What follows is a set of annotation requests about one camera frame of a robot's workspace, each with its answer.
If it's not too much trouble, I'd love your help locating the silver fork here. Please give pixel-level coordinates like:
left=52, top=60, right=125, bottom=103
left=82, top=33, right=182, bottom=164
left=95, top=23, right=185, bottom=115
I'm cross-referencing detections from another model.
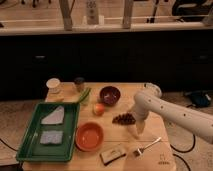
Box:
left=133, top=137, right=162, bottom=157

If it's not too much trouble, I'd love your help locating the black cabinet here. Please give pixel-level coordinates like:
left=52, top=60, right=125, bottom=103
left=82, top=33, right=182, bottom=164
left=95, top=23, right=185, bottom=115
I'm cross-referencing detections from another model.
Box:
left=0, top=30, right=213, bottom=100

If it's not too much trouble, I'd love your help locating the red-yellow apple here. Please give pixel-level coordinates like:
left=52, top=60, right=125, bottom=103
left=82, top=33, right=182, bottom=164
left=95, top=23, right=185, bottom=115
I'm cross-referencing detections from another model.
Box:
left=93, top=103, right=105, bottom=116

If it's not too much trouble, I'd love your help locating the red-orange bowl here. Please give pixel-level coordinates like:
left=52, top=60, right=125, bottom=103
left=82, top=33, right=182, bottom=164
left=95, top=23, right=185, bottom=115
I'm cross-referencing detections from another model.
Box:
left=75, top=122, right=104, bottom=152

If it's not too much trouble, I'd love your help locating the green plastic tray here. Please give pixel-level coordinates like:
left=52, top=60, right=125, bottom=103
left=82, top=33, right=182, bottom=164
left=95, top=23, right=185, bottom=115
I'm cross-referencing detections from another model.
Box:
left=16, top=102, right=80, bottom=162

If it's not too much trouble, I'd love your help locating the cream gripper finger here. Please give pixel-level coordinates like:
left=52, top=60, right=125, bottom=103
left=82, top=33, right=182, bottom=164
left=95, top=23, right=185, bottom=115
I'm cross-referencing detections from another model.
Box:
left=136, top=121, right=145, bottom=135

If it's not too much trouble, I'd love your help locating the green vegetable stalk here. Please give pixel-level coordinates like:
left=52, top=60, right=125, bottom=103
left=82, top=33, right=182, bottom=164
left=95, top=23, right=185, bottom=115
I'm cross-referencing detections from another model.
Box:
left=77, top=87, right=91, bottom=103

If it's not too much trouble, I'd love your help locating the dark grape bunch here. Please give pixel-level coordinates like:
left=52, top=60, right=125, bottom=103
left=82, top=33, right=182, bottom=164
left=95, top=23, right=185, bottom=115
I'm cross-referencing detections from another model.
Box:
left=112, top=113, right=136, bottom=125

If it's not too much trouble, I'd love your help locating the blue rectangular sponge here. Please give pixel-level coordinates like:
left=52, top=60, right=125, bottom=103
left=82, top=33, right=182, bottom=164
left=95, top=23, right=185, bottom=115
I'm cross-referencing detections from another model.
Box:
left=40, top=130, right=63, bottom=144

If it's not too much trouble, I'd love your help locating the dark lidded spice jar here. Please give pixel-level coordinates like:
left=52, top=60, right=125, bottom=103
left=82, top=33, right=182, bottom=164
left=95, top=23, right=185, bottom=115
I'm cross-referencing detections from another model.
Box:
left=74, top=77, right=85, bottom=92

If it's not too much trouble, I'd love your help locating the dark purple bowl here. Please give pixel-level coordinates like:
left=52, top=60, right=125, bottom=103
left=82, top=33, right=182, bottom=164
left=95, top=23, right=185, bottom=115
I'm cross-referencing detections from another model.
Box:
left=99, top=86, right=121, bottom=106

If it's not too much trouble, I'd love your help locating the black floor cable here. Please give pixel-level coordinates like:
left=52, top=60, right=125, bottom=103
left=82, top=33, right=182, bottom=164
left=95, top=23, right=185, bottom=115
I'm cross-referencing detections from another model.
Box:
left=169, top=133, right=198, bottom=171

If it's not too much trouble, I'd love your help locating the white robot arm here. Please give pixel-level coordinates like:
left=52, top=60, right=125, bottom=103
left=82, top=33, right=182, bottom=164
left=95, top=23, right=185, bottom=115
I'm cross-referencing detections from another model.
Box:
left=132, top=83, right=213, bottom=144

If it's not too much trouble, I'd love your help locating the white remote-like device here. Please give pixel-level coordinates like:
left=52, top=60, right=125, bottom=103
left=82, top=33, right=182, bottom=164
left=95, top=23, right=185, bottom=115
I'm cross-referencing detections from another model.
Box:
left=86, top=0, right=99, bottom=25

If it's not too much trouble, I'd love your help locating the wooden block brush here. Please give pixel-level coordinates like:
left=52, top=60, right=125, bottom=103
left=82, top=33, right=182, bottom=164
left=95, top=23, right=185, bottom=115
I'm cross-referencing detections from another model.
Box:
left=100, top=144, right=126, bottom=166

